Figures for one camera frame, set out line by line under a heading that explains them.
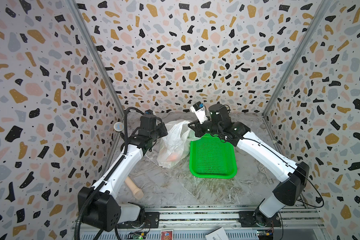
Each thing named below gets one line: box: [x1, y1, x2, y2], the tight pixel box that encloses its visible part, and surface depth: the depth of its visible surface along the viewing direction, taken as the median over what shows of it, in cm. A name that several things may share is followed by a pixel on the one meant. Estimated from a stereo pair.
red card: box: [160, 229, 174, 240], surface depth 70 cm
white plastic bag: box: [157, 120, 202, 169], surface depth 77 cm
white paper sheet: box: [205, 226, 229, 240], surface depth 68 cm
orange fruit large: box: [168, 154, 177, 161], surface depth 87 cm
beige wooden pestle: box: [125, 176, 144, 200], surface depth 82 cm
